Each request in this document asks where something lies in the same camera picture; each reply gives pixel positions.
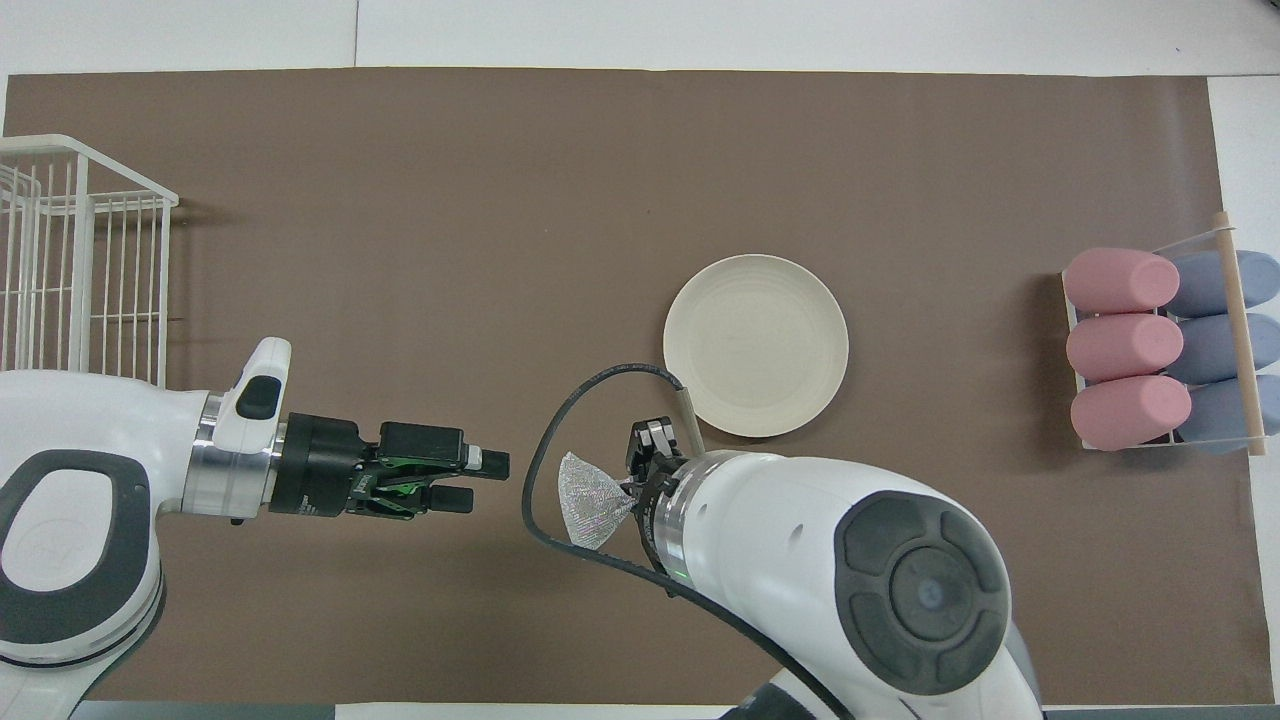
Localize brown table mat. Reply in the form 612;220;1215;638
0;67;1276;706

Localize silver mesh sponge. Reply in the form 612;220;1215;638
557;452;639;551

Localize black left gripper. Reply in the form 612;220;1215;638
268;412;483;521

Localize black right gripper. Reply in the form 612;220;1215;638
468;416;703;503

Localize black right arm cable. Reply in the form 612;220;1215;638
522;363;851;720

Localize blue plastic cup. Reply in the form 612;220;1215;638
1168;250;1280;319
1165;313;1280;386
1180;375;1280;456

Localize cream round plate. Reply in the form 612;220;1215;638
662;254;851;439

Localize white cup holder rack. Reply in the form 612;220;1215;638
1060;210;1271;459

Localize white wire dish rack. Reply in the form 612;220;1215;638
0;134;180;391

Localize pink plastic cup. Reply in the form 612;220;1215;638
1066;313;1186;384
1070;375;1193;452
1063;248;1181;315

